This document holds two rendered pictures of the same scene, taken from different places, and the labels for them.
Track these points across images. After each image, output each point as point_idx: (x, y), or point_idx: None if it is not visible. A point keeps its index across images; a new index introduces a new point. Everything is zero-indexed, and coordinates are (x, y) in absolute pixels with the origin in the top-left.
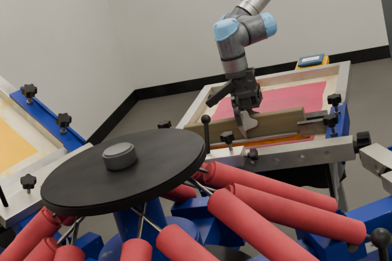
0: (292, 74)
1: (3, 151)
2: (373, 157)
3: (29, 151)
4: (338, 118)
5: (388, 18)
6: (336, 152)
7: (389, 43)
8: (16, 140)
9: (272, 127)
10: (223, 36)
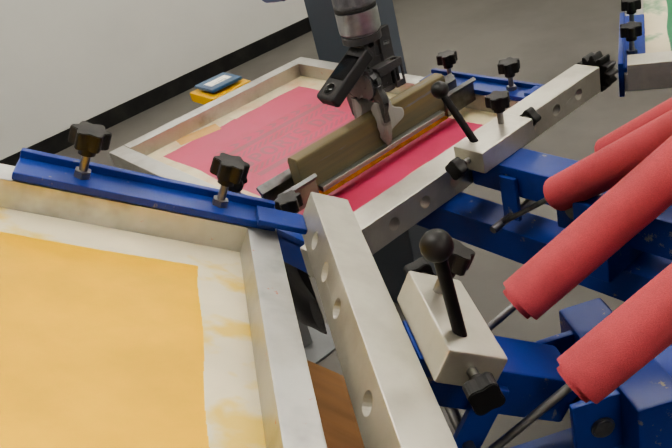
0: (244, 93)
1: (138, 294)
2: (670, 60)
3: (181, 272)
4: (466, 80)
5: None
6: (587, 86)
7: (315, 32)
8: (129, 264)
9: (412, 114)
10: None
